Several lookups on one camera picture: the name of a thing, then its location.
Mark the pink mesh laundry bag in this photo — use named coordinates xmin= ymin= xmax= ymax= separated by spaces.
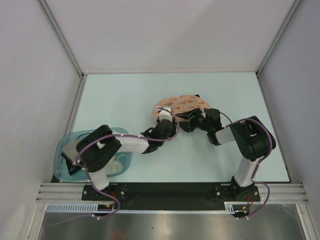
xmin=153 ymin=95 xmax=211 ymax=121

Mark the white bra in basin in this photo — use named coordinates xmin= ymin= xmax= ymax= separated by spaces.
xmin=105 ymin=154 xmax=128 ymax=175

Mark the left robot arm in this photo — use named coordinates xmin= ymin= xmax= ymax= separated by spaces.
xmin=75 ymin=119 xmax=177 ymax=200

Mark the blue plastic basin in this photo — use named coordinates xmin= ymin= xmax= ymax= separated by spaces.
xmin=53 ymin=130 xmax=132 ymax=183

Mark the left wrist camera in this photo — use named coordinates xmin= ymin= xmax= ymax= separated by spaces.
xmin=156 ymin=106 xmax=173 ymax=123

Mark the grey bra in basin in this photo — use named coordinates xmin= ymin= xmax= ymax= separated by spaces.
xmin=61 ymin=139 xmax=82 ymax=176

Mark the white slotted cable duct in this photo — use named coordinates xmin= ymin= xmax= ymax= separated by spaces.
xmin=46 ymin=202 xmax=249 ymax=215

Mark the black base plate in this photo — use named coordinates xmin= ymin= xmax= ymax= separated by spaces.
xmin=82 ymin=182 xmax=261 ymax=212

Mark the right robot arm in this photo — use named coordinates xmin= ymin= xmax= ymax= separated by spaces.
xmin=176 ymin=108 xmax=276 ymax=201

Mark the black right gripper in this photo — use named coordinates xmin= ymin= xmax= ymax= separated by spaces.
xmin=175 ymin=107 xmax=211 ymax=133

